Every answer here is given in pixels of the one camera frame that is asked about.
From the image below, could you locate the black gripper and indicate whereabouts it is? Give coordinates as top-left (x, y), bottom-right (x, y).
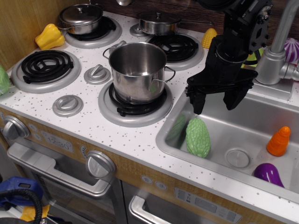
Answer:
top-left (186, 35), bottom-right (258, 115)

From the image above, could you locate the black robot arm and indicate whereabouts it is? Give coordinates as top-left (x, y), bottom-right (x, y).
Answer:
top-left (185, 0), bottom-right (272, 114)

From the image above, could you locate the green toy squash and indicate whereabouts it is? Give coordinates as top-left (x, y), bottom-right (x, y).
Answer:
top-left (185, 118), bottom-right (211, 158)

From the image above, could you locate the tall steel pot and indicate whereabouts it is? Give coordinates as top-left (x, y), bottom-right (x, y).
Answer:
top-left (103, 42), bottom-right (176, 104)

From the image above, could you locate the lidded steel pan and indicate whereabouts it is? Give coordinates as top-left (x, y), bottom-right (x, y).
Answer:
top-left (137, 11), bottom-right (213, 35)

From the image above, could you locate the lidded steel pot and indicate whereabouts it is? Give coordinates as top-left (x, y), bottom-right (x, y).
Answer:
top-left (57, 4), bottom-right (103, 35)

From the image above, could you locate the yellow toy corn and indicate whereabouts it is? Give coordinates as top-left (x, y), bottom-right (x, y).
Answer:
top-left (201, 28), bottom-right (217, 49)

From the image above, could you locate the steel sink basin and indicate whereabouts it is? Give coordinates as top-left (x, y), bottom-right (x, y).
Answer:
top-left (156, 93), bottom-right (299, 203)

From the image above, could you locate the back right black burner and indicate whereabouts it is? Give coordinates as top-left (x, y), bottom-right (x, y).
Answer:
top-left (148, 34), bottom-right (199, 63)

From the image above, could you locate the black burner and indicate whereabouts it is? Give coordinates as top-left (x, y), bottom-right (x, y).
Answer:
top-left (21, 50), bottom-right (74, 84)
top-left (69, 16), bottom-right (116, 41)
top-left (148, 34), bottom-right (199, 63)
top-left (108, 84), bottom-right (167, 117)

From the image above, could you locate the silver toy faucet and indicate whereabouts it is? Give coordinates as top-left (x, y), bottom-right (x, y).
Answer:
top-left (256, 0), bottom-right (299, 85)

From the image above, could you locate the orange toy carrot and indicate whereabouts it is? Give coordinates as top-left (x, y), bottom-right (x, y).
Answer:
top-left (266, 126), bottom-right (291, 156)

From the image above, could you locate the purple toy eggplant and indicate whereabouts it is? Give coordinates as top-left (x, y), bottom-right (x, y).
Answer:
top-left (253, 163), bottom-right (284, 188)

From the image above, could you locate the front right black burner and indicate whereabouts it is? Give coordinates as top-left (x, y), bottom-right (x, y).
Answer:
top-left (108, 84), bottom-right (167, 117)

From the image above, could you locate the purple striped toy vegetable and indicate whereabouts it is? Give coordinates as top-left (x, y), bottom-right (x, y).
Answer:
top-left (284, 38), bottom-right (299, 64)

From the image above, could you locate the silver stovetop knob back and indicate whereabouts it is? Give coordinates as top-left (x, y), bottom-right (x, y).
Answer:
top-left (129, 23), bottom-right (148, 37)

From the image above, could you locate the silver stovetop knob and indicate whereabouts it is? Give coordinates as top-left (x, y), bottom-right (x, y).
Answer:
top-left (129, 23), bottom-right (148, 37)
top-left (52, 95), bottom-right (84, 117)
top-left (84, 64), bottom-right (111, 85)

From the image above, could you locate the silver stovetop knob hidden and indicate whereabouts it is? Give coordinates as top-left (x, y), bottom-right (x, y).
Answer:
top-left (108, 41), bottom-right (127, 54)

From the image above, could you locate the silver stovetop knob centre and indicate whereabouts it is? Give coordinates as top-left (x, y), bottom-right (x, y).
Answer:
top-left (84, 64), bottom-right (111, 85)

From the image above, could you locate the back left black burner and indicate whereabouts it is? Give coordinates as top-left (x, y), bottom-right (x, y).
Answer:
top-left (69, 16), bottom-right (116, 41)

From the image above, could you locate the silver oven knob right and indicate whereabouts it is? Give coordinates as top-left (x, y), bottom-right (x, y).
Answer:
top-left (85, 150), bottom-right (116, 179)

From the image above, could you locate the silver oven knob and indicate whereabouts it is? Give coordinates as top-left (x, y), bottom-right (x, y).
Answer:
top-left (85, 150), bottom-right (116, 179)
top-left (3, 115), bottom-right (30, 140)

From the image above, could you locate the silver stovetop knob front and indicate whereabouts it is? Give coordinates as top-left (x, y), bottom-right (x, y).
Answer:
top-left (52, 95), bottom-right (84, 117)

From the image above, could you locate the front left black burner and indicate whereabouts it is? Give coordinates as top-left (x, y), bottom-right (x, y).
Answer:
top-left (21, 50), bottom-right (74, 84)

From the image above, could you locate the yellow toy bell pepper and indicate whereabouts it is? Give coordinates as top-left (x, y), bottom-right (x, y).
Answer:
top-left (35, 24), bottom-right (65, 50)

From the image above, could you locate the silver oven knob left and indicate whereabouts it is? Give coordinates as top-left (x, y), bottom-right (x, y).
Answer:
top-left (3, 115), bottom-right (30, 140)

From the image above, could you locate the green toy cabbage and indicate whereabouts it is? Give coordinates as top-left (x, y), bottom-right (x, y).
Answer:
top-left (0, 66), bottom-right (11, 95)

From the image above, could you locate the silver dishwasher door handle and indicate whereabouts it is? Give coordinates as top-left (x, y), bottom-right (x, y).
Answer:
top-left (128, 196), bottom-right (169, 224)

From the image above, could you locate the silver oven door handle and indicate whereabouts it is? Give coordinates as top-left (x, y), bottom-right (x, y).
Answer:
top-left (7, 143), bottom-right (111, 198)

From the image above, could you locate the black cable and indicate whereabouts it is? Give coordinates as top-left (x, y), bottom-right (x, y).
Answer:
top-left (0, 189), bottom-right (43, 224)

